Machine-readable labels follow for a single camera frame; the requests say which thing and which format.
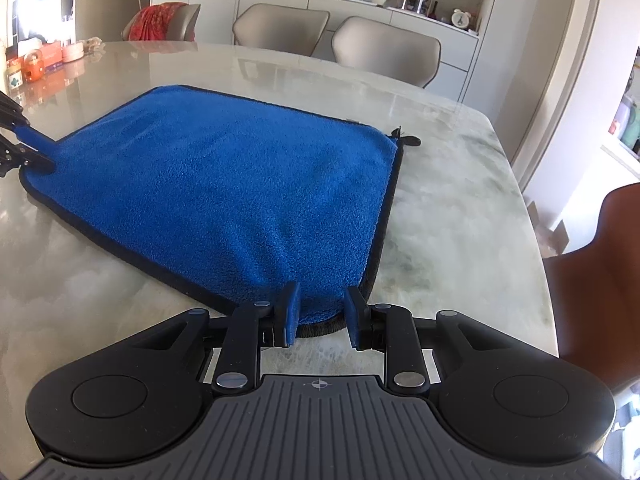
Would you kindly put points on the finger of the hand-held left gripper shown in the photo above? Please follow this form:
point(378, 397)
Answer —
point(32, 136)
point(32, 160)

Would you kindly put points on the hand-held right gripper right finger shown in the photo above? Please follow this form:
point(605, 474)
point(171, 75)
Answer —
point(357, 321)

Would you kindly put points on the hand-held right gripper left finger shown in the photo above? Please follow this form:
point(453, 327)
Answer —
point(290, 316)

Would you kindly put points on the blue and grey towel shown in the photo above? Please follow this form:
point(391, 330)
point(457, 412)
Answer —
point(225, 185)

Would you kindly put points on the orange box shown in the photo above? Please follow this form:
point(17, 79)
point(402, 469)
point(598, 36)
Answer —
point(37, 62)

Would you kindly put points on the pink round container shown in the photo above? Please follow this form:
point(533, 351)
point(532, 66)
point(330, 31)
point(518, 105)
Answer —
point(73, 51)

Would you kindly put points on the red patterned cloth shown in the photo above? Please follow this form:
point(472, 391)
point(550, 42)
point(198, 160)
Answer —
point(155, 22)

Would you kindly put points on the beige chair with red cloth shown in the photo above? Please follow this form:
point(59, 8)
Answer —
point(192, 22)

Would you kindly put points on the cardboard box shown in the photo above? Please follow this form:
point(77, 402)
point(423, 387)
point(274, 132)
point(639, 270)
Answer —
point(550, 232)

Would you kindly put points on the brown leather chair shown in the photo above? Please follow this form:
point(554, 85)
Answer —
point(600, 290)

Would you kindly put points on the beige dining chair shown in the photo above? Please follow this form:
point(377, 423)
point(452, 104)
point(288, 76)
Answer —
point(385, 47)
point(280, 27)

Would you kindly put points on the white sideboard cabinet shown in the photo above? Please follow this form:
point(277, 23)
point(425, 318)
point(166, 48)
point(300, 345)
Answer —
point(452, 57)

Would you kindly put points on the dark bottles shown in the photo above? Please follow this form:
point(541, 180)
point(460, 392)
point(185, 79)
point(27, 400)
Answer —
point(433, 11)

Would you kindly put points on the white alarm clock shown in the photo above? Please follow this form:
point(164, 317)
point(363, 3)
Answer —
point(460, 19)

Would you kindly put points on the green jug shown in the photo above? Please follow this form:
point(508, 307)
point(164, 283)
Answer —
point(632, 125)

